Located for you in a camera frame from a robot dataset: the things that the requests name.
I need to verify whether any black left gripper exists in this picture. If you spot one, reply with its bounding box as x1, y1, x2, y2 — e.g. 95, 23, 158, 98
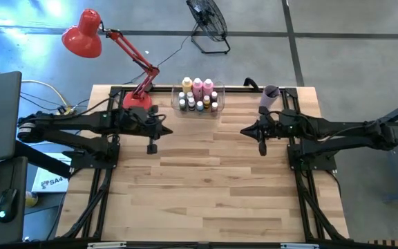
124, 106, 174, 156

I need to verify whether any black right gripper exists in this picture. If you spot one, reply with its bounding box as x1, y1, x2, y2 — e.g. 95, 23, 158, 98
239, 109, 292, 157

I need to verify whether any black floor fan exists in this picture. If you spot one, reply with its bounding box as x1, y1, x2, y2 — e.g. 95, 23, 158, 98
186, 0, 231, 55

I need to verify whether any black side desk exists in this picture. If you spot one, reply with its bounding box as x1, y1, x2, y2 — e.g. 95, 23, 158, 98
0, 155, 29, 247

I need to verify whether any large pink paint bottle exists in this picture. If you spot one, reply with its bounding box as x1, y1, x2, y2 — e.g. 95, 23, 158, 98
202, 78, 215, 100
192, 77, 204, 102

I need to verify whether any red desk lamp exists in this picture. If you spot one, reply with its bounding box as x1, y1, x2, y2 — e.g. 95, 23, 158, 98
61, 8, 161, 113

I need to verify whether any black clamp handle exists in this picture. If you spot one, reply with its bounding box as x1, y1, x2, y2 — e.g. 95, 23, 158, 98
243, 77, 260, 91

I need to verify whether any yellow tape roll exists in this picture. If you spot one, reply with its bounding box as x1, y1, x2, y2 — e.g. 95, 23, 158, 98
24, 191, 39, 208

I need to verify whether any purple plastic cup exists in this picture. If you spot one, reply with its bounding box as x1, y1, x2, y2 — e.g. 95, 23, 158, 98
259, 84, 282, 110

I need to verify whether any black computer mouse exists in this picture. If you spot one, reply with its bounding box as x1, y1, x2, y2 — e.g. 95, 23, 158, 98
0, 188, 18, 223

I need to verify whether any clear plastic bin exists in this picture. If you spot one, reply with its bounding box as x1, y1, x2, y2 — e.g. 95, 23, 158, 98
170, 80, 229, 120

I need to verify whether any yellow cable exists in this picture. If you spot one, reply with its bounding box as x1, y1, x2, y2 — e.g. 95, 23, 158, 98
21, 80, 77, 117

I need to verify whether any white cardboard box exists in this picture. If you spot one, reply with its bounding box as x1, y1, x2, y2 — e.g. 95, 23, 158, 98
31, 151, 74, 194

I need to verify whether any white bracket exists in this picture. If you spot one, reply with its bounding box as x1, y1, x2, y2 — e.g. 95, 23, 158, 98
280, 243, 320, 249
87, 241, 127, 249

